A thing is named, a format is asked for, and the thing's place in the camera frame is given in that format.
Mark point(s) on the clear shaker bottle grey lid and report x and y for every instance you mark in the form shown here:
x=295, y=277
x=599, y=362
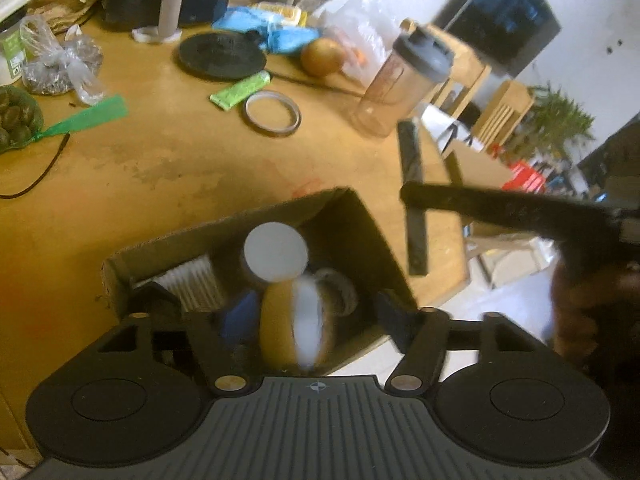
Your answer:
x=395, y=80

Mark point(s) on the bag of brown flatbreads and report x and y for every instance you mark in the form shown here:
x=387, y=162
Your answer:
x=65, y=12

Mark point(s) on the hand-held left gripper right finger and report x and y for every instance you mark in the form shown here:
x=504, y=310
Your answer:
x=395, y=315

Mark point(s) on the white round jar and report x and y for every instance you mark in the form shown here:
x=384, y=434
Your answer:
x=275, y=252

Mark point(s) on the green net bag of nuts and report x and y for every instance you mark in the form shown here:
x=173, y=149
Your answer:
x=20, y=120

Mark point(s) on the red yellow apple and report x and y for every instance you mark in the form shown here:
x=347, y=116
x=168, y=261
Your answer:
x=322, y=57

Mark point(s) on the green potted plant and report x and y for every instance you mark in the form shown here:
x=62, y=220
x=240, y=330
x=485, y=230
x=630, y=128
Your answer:
x=562, y=120

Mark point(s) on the black kettle base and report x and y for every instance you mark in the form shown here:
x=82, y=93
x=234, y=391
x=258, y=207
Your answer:
x=220, y=55

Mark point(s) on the blue wet wipes pack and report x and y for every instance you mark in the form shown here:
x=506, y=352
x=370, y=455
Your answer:
x=292, y=41
x=240, y=19

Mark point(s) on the black tape rolls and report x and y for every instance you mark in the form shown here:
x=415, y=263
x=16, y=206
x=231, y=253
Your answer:
x=250, y=117

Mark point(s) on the clear bag of seeds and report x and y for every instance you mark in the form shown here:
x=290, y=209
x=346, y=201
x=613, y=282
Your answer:
x=55, y=67

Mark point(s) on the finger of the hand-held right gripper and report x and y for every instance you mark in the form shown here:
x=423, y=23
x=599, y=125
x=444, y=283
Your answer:
x=500, y=205

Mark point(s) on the pack of cotton swabs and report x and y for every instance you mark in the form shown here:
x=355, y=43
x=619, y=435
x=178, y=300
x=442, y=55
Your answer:
x=192, y=280

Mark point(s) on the yellow wet wipes pack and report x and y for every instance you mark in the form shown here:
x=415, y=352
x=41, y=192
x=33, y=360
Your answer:
x=280, y=12

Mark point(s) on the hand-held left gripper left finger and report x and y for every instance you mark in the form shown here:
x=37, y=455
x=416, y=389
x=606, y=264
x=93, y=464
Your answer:
x=240, y=317

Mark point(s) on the small black knob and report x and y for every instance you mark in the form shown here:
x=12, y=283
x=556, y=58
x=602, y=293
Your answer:
x=252, y=36

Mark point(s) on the plastic bag with container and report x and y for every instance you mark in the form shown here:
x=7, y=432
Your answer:
x=12, y=45

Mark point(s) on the dark wall monitor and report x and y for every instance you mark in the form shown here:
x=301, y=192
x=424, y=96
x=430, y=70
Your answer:
x=505, y=10

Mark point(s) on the large cardboard box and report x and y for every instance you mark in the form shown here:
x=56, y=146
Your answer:
x=480, y=170

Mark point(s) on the wooden chair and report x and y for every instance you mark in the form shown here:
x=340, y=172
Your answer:
x=505, y=110
x=470, y=75

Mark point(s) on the brown and white plush toy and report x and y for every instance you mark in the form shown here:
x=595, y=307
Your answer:
x=285, y=320

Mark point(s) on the clear plastic bag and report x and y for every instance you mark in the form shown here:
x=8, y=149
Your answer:
x=365, y=15

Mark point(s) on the person's right hand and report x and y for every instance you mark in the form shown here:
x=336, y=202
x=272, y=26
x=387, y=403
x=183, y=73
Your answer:
x=575, y=310

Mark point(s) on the green wrapped bar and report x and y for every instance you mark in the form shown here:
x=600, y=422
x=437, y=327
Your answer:
x=240, y=90

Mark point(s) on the brown cardboard box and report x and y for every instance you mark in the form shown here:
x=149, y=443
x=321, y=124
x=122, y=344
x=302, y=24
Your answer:
x=370, y=240

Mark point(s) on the white shopping bag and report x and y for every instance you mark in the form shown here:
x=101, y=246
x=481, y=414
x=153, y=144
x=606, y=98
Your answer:
x=450, y=125

